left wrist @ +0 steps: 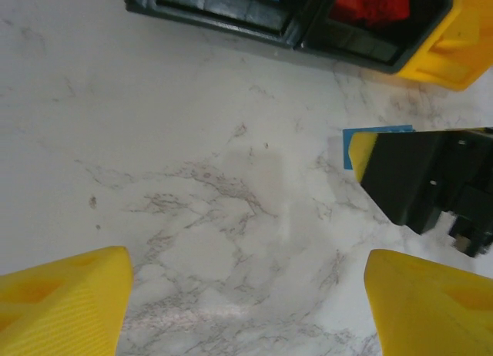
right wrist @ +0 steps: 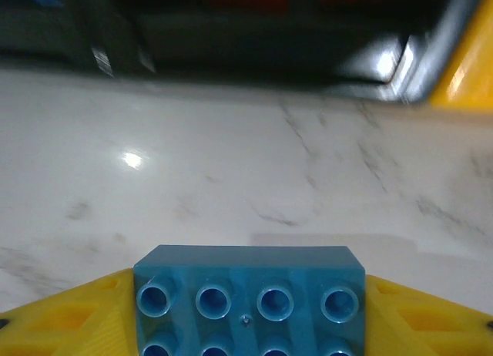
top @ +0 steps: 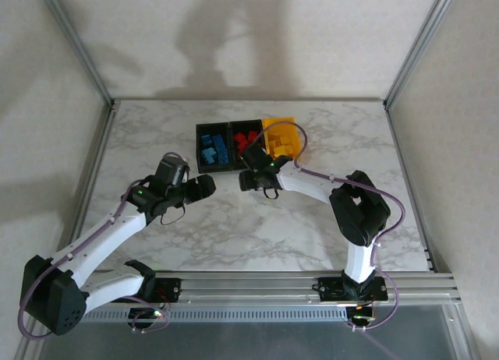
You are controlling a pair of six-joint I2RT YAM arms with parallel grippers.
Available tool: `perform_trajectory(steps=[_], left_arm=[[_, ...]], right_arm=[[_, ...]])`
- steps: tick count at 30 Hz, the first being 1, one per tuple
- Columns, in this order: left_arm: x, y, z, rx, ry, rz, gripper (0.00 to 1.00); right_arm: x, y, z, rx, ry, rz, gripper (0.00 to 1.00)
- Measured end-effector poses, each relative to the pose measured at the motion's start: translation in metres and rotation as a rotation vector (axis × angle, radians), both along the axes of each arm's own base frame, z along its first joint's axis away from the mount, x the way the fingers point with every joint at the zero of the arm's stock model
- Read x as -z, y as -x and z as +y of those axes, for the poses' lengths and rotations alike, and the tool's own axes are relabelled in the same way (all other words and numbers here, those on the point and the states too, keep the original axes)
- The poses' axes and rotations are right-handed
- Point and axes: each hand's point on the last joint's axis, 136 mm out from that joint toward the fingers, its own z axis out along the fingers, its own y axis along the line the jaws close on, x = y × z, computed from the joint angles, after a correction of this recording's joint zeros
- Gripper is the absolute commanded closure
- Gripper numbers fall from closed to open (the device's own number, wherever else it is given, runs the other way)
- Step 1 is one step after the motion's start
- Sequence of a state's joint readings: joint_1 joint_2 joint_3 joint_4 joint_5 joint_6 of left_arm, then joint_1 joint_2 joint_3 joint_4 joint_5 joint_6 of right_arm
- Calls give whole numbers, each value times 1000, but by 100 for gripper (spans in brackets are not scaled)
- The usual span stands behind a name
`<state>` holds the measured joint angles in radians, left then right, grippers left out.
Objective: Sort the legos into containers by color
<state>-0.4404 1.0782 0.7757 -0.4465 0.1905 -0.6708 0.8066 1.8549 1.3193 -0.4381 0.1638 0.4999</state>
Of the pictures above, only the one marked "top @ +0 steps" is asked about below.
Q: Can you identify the black plastic container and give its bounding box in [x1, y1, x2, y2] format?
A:
[196, 122, 232, 173]
[229, 119, 266, 171]

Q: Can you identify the yellow plastic container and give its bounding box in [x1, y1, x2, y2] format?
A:
[261, 116, 306, 161]

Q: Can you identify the small controller board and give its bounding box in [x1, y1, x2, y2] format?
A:
[349, 305, 377, 324]
[128, 307, 168, 324]

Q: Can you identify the clear acrylic panel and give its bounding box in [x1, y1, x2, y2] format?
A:
[38, 303, 469, 360]

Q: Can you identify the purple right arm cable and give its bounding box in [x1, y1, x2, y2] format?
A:
[249, 121, 406, 333]

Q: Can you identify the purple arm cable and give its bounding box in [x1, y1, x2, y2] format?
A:
[249, 121, 406, 333]
[17, 151, 192, 340]

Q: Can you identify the aluminium table side rail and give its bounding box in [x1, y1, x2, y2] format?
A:
[384, 102, 436, 272]
[15, 102, 120, 360]

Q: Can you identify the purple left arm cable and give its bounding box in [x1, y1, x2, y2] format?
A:
[17, 151, 192, 340]

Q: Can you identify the aluminium extrusion rail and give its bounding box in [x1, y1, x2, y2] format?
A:
[97, 271, 457, 307]

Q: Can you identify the grey slotted cable duct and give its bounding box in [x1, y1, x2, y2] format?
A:
[73, 307, 349, 323]

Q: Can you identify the aluminium frame post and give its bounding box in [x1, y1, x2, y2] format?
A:
[37, 0, 116, 106]
[384, 0, 458, 106]

